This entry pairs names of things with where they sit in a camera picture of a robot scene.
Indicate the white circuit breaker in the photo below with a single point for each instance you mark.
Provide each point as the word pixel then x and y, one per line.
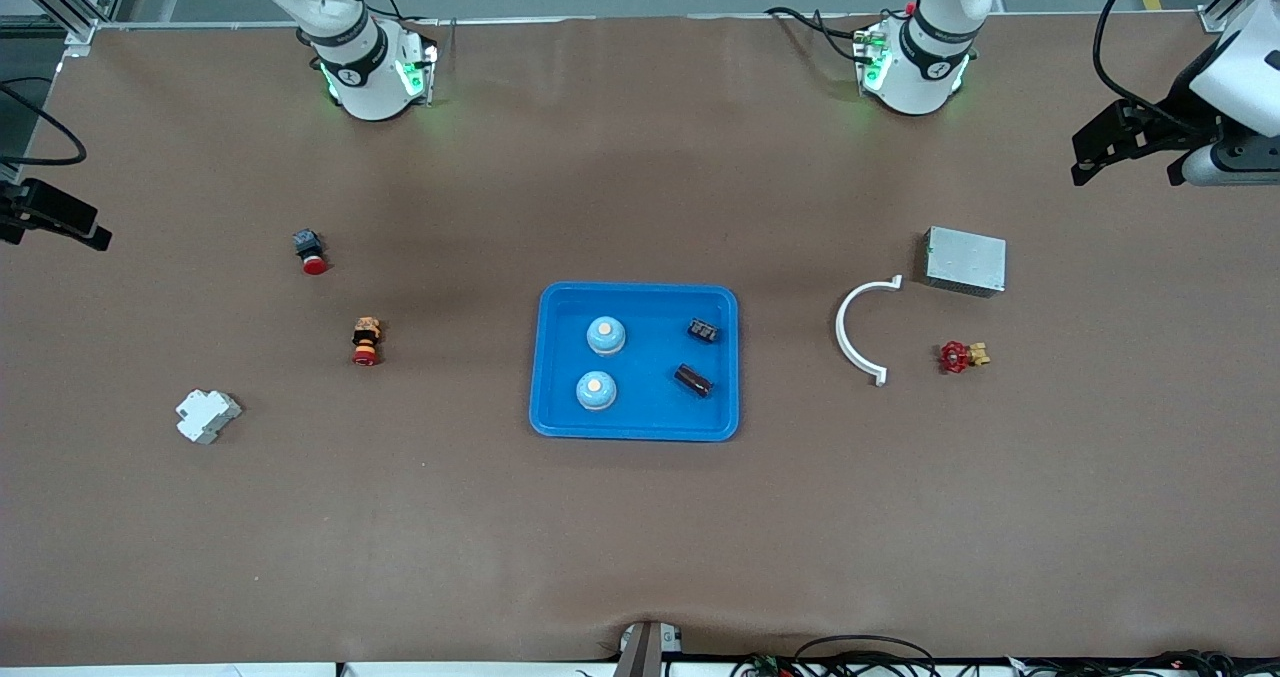
pixel 207 417

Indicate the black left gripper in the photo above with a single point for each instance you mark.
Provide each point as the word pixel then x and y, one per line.
pixel 1183 110

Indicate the blue dome bell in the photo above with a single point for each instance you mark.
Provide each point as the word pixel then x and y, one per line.
pixel 596 391
pixel 605 337

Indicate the white curved plastic bracket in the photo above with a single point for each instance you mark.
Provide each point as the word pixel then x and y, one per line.
pixel 841 329

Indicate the green-lit arm base connector box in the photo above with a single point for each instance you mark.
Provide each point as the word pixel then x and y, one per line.
pixel 418 72
pixel 872 57

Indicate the red yellow emergency stop button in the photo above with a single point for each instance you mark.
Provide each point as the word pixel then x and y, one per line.
pixel 366 345

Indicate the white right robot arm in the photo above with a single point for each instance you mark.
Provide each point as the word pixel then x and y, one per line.
pixel 350 67

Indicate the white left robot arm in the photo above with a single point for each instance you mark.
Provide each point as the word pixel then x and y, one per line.
pixel 920 67

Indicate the grey metal camera mount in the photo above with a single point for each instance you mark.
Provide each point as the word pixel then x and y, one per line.
pixel 648 647

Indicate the grey perforated metal box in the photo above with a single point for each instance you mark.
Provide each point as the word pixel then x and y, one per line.
pixel 965 260

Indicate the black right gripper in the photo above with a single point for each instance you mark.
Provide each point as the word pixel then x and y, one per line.
pixel 42 207

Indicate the red button with black body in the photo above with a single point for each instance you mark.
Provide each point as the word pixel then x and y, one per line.
pixel 312 257

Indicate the blue plastic tray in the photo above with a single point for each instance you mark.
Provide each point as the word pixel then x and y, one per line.
pixel 650 412

